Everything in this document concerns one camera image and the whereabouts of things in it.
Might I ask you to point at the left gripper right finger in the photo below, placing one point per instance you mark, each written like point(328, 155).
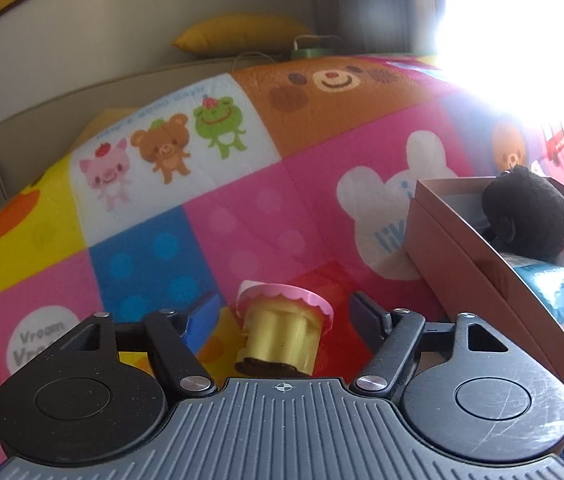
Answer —
point(393, 337)

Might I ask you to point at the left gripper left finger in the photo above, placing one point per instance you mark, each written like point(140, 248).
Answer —
point(174, 338)

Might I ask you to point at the yellow pink toy cupcake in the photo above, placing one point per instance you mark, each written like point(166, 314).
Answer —
point(282, 325)

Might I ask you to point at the blue white tissue pack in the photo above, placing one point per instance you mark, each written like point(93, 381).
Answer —
point(545, 280)

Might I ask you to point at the black plush toy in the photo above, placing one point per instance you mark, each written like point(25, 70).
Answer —
point(525, 215)

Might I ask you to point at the pink cardboard box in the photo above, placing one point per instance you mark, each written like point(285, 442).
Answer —
point(467, 274)

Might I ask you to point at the colourful cartoon play mat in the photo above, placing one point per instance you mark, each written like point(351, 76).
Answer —
point(299, 172)

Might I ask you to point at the green basket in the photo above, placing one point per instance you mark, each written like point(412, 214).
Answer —
point(314, 46)

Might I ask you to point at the yellow cushion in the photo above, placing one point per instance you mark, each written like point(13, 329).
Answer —
point(233, 34)

